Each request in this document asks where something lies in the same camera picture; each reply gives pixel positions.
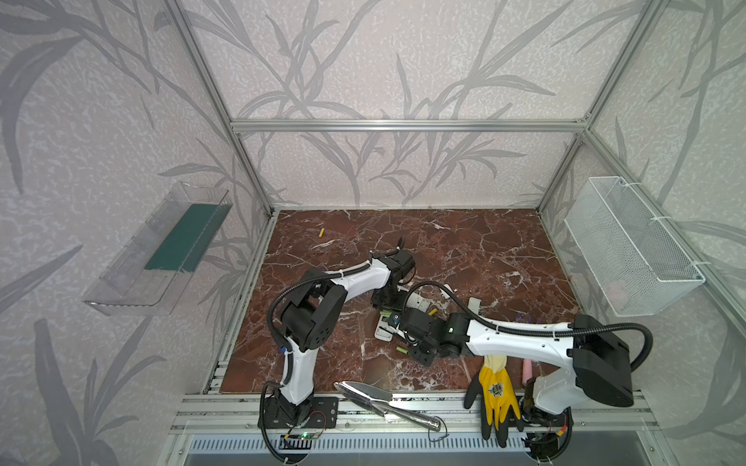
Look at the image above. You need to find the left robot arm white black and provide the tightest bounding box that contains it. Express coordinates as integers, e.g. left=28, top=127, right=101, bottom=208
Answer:
left=258, top=239, right=415, bottom=428

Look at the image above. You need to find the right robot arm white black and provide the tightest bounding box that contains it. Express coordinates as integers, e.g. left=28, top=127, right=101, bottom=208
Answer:
left=390, top=300, right=654, bottom=416

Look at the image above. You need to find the green mat on shelf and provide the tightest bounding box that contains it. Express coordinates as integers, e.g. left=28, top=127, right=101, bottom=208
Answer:
left=145, top=204, right=232, bottom=273

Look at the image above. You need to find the clear acrylic wall shelf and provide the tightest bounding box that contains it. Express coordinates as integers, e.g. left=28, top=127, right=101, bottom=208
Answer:
left=83, top=182, right=233, bottom=316

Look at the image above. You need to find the white remote battery cover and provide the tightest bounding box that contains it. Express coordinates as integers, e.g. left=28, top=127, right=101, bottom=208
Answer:
left=467, top=297, right=481, bottom=314

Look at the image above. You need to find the red white remote control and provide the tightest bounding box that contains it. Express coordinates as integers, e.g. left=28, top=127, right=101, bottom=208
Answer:
left=374, top=311, right=402, bottom=342

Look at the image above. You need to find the white wire mesh basket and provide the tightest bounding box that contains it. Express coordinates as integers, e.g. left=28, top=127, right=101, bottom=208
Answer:
left=565, top=176, right=705, bottom=318

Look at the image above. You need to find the metal garden trowel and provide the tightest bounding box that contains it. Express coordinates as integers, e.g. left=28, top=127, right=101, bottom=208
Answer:
left=334, top=381, right=444, bottom=432

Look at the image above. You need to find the yellow black work glove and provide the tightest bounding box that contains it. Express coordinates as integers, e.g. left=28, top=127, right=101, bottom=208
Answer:
left=464, top=355, right=524, bottom=449

